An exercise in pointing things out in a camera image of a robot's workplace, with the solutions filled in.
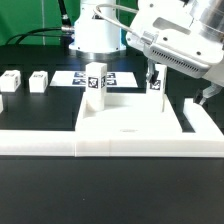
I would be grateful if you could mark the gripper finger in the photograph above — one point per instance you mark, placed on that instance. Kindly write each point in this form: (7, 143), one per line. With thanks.
(203, 94)
(152, 74)

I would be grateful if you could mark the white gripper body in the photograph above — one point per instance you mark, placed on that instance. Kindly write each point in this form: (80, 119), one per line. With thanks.
(186, 35)

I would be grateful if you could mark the white square table top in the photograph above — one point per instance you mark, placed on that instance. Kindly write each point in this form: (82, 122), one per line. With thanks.
(129, 112)

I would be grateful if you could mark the white sheet with tags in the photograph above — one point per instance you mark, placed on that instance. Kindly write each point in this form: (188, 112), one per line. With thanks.
(77, 79)

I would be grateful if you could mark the white L-shaped obstacle fence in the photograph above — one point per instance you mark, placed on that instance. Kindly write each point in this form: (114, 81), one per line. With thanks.
(205, 140)

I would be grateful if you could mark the white part at left edge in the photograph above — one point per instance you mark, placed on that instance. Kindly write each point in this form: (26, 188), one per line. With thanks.
(1, 104)

